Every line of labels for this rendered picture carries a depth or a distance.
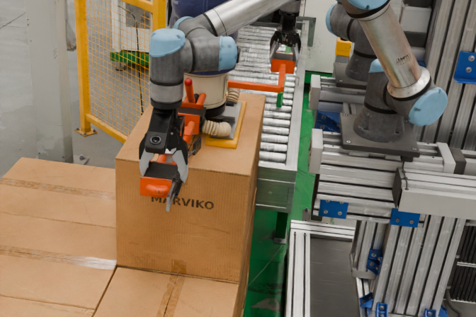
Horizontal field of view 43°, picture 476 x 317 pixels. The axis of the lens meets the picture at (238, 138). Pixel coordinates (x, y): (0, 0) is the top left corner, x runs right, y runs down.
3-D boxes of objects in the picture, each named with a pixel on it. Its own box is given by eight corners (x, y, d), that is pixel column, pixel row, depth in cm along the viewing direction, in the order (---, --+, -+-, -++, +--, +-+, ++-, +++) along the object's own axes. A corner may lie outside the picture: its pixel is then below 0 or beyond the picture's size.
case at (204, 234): (159, 173, 248) (161, 82, 230) (256, 185, 246) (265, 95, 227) (116, 265, 195) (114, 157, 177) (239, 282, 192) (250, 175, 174)
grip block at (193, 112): (173, 118, 180) (173, 100, 178) (205, 122, 180) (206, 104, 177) (167, 131, 173) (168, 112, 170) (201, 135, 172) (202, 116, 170)
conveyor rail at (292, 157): (299, 44, 464) (302, 20, 455) (306, 44, 463) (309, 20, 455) (280, 206, 258) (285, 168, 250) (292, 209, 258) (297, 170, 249)
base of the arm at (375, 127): (399, 123, 191) (406, 94, 186) (406, 145, 177) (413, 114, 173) (351, 118, 192) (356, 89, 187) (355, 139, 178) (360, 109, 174)
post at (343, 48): (309, 214, 328) (336, 36, 283) (322, 216, 328) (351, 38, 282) (309, 221, 322) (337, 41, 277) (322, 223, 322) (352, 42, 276)
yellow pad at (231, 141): (218, 102, 218) (219, 89, 216) (246, 105, 217) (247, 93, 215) (204, 146, 188) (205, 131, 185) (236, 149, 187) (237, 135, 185)
